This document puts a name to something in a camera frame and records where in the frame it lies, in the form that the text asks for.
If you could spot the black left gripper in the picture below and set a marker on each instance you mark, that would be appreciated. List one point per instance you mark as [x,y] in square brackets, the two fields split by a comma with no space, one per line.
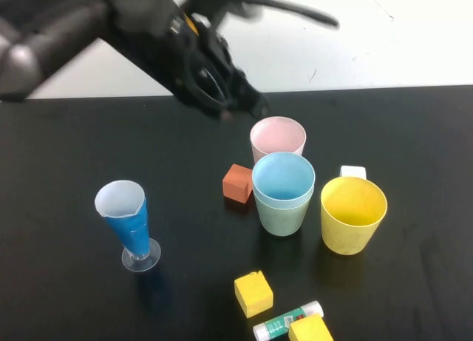
[196,60]

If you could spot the pink plastic cup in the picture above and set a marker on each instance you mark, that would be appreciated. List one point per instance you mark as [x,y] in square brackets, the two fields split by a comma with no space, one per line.
[277,134]

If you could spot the light blue plastic cup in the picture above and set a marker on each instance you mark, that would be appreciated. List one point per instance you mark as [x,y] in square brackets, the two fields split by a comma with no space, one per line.
[282,178]

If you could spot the yellow plastic cup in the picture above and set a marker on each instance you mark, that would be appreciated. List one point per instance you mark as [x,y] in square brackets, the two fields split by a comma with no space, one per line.
[351,237]

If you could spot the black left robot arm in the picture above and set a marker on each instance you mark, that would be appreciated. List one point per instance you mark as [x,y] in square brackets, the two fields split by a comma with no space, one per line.
[55,34]

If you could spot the orange cube block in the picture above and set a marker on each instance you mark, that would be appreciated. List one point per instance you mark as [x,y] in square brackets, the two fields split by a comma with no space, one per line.
[236,182]

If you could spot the pale green plastic cup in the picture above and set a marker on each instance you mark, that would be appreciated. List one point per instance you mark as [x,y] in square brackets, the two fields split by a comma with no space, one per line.
[281,222]

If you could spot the white cube block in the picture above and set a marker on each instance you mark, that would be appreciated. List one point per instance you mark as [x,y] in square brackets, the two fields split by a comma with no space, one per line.
[353,171]

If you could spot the blue white paper cone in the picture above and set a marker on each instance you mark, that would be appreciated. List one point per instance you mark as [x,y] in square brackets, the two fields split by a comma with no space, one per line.
[125,226]

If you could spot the blue measuring glass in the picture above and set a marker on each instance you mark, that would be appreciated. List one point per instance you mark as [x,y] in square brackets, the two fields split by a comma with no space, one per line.
[142,261]

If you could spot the yellow cube block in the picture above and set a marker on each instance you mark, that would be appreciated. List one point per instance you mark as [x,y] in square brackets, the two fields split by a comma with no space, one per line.
[308,330]
[253,293]

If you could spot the green white glue stick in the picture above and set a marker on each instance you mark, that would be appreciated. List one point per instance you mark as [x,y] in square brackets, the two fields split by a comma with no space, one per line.
[277,324]

